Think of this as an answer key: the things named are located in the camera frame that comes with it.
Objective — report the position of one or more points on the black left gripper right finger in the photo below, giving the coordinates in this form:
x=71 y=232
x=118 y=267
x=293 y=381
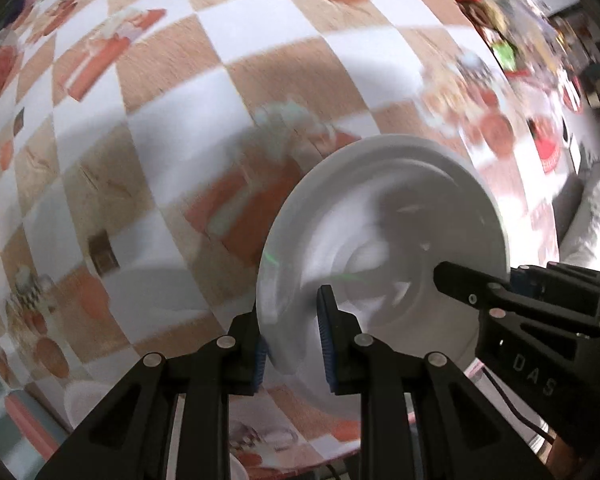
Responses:
x=421 y=418

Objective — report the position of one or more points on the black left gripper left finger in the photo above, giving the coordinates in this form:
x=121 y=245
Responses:
x=167 y=415

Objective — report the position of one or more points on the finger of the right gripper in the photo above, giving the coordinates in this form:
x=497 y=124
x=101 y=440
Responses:
x=480 y=291

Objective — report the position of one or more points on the white bowl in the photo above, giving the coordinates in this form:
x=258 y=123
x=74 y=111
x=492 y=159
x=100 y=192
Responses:
x=80 y=399
x=372 y=221

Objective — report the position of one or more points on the checkered patterned tablecloth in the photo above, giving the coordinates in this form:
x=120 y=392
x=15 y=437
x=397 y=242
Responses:
x=146 y=147

